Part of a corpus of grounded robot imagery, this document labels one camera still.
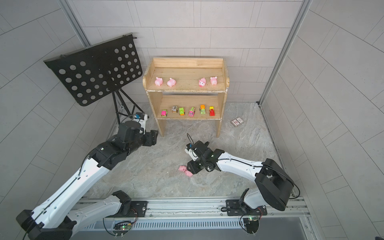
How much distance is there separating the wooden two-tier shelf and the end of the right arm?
0.70 ft

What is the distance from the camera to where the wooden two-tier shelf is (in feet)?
2.27

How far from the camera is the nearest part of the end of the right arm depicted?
0.60 meters
